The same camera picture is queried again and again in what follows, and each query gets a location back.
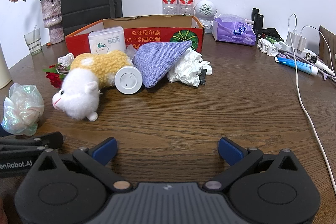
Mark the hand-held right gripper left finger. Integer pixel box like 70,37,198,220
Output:
33,137,133,193

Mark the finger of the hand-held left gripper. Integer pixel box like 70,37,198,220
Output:
0,132,64,153

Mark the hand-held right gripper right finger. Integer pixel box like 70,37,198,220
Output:
203,137,302,191

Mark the iridescent plastic bag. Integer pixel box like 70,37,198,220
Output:
1,83,45,135

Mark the yellow white plush hamster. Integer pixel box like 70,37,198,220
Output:
52,50,131,122

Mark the red rose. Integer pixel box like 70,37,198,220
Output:
43,64,71,89

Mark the white round device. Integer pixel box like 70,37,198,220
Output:
115,66,143,94

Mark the small white tissue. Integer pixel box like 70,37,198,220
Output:
58,53,75,65

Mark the large white tissue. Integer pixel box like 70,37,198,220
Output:
167,47,212,87

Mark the purple fabric pouch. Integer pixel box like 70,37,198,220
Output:
132,40,193,88

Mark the red cardboard box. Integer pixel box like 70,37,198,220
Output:
65,15,205,55

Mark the cream thermos bottle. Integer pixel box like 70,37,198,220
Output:
0,49,12,89

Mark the clear glass cup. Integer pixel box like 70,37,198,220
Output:
24,25,42,56

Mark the blue tube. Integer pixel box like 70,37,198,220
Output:
274,56,319,75

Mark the purple tissue pack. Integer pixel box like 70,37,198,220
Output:
212,14,256,46

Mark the pink textured vase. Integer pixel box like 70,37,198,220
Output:
41,0,65,44

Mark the black pouch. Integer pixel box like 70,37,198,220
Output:
262,28,282,41

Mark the white charger adapter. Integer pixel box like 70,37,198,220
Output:
286,31,298,50
297,34,307,52

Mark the white pen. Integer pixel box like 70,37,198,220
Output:
315,59,336,80

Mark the white robot-shaped speaker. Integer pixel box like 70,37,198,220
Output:
194,0,218,34

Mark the brown box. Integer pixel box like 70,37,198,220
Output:
319,25,336,64

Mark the long white cable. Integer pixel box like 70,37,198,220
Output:
290,35,336,189

